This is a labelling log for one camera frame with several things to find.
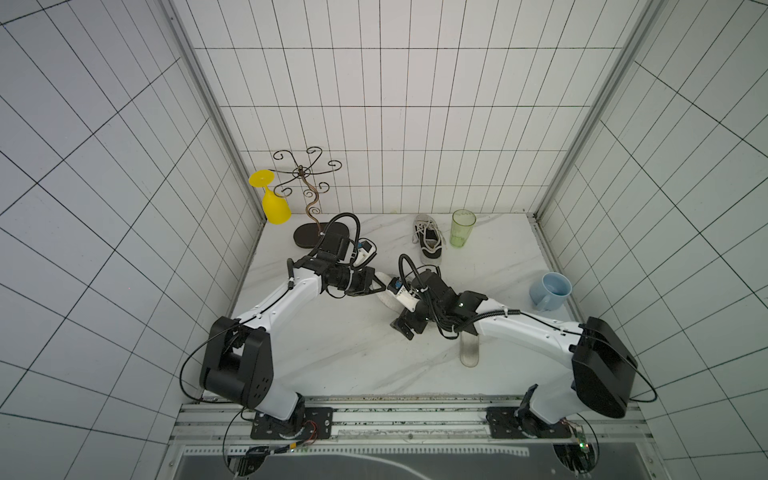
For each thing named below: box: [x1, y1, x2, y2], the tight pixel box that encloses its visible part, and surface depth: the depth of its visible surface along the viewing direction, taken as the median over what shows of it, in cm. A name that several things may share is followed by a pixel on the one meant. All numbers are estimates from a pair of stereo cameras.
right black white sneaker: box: [412, 214, 447, 265], surface depth 106 cm
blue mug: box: [529, 272, 573, 311], surface depth 94 cm
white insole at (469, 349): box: [460, 331, 480, 368], surface depth 86 cm
